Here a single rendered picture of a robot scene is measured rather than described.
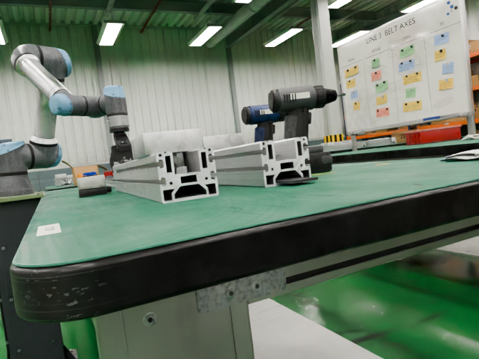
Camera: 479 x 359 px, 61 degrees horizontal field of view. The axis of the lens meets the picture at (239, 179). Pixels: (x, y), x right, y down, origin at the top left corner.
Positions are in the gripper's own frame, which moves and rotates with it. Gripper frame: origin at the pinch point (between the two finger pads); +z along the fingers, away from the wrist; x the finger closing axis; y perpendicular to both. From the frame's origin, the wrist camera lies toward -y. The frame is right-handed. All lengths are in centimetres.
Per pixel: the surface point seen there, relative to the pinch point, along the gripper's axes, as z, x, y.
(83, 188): -0.4, 15.5, -21.9
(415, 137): -3, -207, 64
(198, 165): -3, -2, -85
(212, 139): -9, -16, -54
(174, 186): 0, 3, -86
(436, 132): -5, -217, 54
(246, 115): -16, -34, -38
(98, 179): -2.6, 10.9, -21.8
